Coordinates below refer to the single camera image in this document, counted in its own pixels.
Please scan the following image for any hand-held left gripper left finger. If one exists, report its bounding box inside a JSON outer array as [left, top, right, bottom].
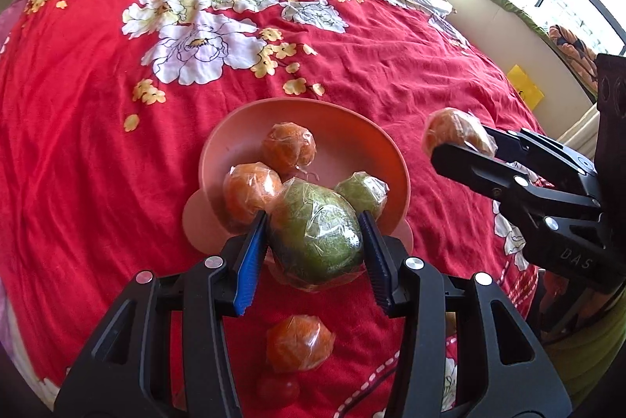
[[54, 210, 270, 418]]

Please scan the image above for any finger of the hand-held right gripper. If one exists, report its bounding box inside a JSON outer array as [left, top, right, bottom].
[[431, 142, 603, 224], [484, 126, 598, 197]]

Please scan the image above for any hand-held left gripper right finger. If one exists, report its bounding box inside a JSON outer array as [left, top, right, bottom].
[[357, 210, 573, 418]]

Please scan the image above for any orange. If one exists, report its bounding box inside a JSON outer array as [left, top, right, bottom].
[[421, 108, 497, 157], [222, 161, 284, 233], [265, 314, 336, 374], [261, 122, 318, 177]]

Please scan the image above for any large green fruit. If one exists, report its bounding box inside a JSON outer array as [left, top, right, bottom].
[[266, 178, 365, 292]]

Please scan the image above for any small green fruit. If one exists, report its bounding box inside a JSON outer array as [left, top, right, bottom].
[[335, 171, 390, 223]]

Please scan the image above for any pink plastic bowl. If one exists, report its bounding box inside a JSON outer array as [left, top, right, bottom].
[[182, 98, 414, 260]]

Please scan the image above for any red tomato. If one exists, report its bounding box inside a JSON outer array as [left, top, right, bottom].
[[254, 374, 300, 406]]

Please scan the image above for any yellow paper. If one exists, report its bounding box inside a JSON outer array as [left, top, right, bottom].
[[506, 65, 545, 108]]

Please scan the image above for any orange striped cloth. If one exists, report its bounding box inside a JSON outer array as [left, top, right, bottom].
[[549, 24, 601, 92]]

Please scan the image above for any green-edged window seat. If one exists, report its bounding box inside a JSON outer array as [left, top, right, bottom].
[[433, 0, 603, 108]]

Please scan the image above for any green cloth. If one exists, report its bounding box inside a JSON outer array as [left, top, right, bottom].
[[543, 296, 626, 404]]

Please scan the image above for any red floral blanket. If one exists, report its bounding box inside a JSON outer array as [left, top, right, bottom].
[[0, 0, 558, 418]]

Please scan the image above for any white bed cover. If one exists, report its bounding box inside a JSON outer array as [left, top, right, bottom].
[[0, 281, 69, 409]]

